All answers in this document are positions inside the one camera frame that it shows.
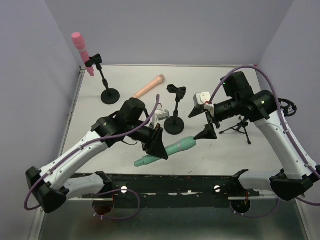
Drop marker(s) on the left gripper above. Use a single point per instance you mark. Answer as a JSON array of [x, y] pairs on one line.
[[154, 139]]

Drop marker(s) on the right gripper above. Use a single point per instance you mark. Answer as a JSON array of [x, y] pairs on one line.
[[209, 119]]

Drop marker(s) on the teal toy microphone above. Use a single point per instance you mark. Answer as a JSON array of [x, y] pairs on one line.
[[182, 145]]

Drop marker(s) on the black round-base mic stand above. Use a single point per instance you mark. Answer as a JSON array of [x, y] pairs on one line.
[[109, 96]]

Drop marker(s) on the pink toy microphone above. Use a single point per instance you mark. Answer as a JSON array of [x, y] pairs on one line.
[[80, 45]]

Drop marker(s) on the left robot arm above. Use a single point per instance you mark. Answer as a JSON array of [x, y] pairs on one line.
[[106, 132]]

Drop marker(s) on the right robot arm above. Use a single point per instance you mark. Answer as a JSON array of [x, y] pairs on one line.
[[299, 172]]

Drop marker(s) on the black tripod mic stand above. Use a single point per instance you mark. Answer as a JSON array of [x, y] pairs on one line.
[[240, 127]]

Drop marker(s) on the peach toy microphone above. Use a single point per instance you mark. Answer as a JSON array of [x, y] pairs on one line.
[[155, 82]]

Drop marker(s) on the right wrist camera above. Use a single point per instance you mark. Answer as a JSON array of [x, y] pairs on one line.
[[203, 98]]

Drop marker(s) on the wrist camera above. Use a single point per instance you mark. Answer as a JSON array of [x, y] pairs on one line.
[[203, 98], [159, 115]]

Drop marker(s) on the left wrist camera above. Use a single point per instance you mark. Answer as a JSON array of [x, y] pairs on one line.
[[159, 115]]

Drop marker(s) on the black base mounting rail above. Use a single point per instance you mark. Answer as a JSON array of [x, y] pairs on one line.
[[160, 191]]

